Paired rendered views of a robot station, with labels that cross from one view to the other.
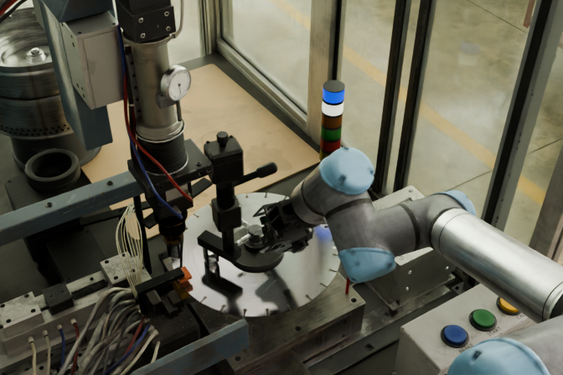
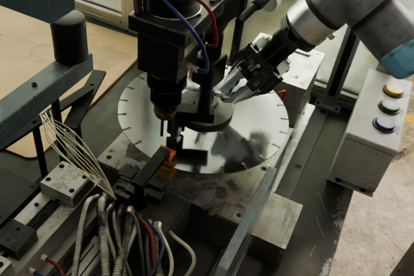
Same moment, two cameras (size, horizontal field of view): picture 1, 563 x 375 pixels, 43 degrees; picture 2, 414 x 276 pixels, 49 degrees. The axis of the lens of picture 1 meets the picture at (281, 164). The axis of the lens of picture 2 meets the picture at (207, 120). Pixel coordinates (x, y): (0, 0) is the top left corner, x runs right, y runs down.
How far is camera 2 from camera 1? 76 cm
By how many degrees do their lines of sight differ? 29
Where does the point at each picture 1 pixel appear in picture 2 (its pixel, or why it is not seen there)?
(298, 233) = (284, 66)
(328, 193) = not seen: outside the picture
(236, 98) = not seen: hidden behind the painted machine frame
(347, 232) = (398, 26)
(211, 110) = (22, 28)
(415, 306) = (304, 125)
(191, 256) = (152, 136)
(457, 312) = (369, 108)
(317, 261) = (262, 102)
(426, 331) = (365, 129)
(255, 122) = not seen: hidden behind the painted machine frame
